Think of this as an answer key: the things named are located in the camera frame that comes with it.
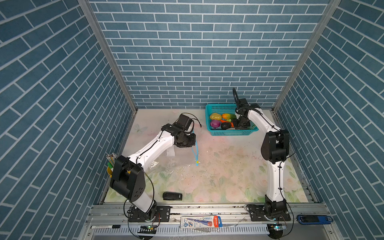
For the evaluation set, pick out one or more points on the teal plastic basket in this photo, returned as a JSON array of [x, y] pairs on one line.
[[226, 109]]

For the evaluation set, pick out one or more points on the yellow toy potato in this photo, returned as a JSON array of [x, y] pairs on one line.
[[215, 116]]

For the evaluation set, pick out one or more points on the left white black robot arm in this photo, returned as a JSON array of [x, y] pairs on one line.
[[130, 173]]

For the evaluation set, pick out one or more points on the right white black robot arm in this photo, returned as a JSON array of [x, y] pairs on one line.
[[274, 150]]

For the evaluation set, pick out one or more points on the blue black tool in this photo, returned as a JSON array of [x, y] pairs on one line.
[[314, 220]]

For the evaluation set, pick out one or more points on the purple toy onion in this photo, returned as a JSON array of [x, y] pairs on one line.
[[215, 124]]

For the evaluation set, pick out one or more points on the black toy eggplant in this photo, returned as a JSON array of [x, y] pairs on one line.
[[226, 125]]

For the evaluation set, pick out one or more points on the black rectangular device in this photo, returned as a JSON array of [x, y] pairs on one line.
[[172, 196]]

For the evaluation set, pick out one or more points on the clear zip top bag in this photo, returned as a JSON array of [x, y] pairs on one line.
[[174, 161]]

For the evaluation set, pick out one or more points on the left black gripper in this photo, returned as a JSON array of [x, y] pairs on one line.
[[192, 142]]

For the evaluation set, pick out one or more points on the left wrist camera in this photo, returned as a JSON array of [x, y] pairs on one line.
[[185, 123]]

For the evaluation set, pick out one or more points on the yellow pen cup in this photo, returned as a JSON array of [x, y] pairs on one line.
[[111, 158]]

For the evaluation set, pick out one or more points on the toothbrush blister package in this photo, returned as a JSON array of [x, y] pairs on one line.
[[201, 222]]

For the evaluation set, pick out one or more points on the aluminium mounting rail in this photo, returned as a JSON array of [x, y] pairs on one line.
[[110, 220]]

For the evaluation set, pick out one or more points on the orange toy carrot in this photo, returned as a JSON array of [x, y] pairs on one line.
[[227, 121]]

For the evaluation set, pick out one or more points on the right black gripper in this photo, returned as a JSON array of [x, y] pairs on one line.
[[236, 127]]

